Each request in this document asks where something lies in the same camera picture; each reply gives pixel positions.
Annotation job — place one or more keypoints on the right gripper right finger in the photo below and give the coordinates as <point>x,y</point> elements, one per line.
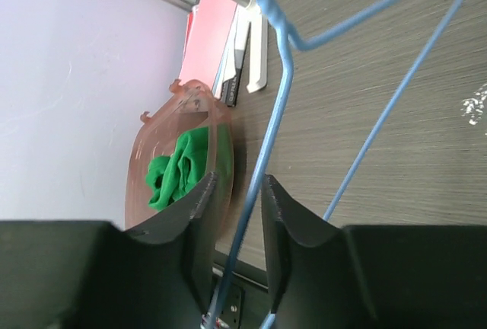
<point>370,276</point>

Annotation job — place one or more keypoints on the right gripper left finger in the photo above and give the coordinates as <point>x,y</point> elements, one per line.
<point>89,274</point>

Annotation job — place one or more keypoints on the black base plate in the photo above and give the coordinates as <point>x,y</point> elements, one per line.
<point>247,302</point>

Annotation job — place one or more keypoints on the green tank top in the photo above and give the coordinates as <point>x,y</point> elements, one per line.
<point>172,177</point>

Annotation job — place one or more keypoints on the stack of papers folders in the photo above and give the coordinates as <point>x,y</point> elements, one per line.
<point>227,80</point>

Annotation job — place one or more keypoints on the brown translucent plastic basin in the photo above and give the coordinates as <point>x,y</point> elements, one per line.
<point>192,105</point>

